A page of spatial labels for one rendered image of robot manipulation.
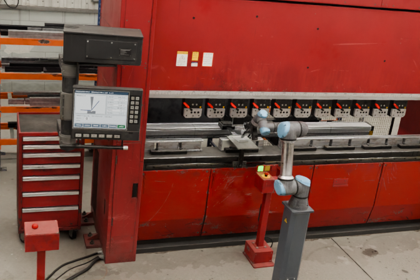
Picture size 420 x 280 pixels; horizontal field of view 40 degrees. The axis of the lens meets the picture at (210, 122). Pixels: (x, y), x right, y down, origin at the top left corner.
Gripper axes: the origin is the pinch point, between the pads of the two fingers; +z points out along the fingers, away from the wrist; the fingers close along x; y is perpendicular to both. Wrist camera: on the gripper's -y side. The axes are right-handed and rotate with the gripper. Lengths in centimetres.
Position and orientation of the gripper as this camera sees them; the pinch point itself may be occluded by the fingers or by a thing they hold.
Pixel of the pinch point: (245, 137)
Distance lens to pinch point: 478.4
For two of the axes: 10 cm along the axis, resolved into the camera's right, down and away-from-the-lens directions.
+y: -2.8, -8.6, 4.3
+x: -8.8, 0.5, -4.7
